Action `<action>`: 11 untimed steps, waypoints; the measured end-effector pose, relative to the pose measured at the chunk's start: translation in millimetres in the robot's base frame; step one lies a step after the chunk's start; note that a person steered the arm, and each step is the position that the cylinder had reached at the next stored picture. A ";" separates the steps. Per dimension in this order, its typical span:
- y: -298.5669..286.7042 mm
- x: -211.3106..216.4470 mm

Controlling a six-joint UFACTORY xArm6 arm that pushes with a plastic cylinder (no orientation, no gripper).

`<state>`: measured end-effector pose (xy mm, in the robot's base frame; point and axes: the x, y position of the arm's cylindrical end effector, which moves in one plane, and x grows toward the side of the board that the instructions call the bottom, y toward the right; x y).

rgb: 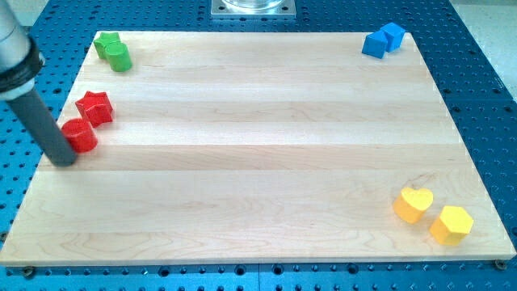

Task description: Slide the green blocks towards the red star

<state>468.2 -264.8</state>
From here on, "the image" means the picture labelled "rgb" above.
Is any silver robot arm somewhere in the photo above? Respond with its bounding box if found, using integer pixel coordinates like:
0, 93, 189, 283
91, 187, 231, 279
1, 0, 44, 101

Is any red star block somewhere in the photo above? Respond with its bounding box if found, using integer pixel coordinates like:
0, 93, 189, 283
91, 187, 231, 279
75, 91, 113, 128

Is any green star block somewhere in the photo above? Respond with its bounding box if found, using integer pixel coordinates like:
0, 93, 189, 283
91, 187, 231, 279
93, 32, 120, 60

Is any light wooden board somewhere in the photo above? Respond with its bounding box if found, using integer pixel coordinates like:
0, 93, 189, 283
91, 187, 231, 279
1, 32, 515, 267

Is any blue pentagon block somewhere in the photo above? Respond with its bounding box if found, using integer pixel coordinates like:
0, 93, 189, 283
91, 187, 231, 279
361, 31, 388, 59

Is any green cylinder block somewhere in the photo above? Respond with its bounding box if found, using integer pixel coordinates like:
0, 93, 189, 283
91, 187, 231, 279
105, 42, 132, 72

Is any yellow heart block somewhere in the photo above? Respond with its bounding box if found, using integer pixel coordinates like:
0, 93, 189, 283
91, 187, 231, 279
393, 188, 434, 224

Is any blue cube block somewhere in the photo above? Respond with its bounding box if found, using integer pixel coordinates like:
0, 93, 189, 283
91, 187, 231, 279
380, 23, 406, 53

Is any red cylinder block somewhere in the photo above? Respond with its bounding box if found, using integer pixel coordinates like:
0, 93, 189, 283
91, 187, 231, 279
61, 118, 98, 154

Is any yellow hexagon block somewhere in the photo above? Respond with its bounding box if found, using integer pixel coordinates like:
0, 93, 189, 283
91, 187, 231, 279
429, 205, 474, 246

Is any grey pusher rod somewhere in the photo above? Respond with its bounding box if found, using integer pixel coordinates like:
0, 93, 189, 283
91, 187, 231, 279
7, 89, 77, 167

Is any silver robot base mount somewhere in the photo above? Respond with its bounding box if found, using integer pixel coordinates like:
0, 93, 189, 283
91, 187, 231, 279
210, 0, 296, 19

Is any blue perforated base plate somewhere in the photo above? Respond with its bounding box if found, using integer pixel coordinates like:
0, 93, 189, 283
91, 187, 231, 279
1, 0, 516, 290

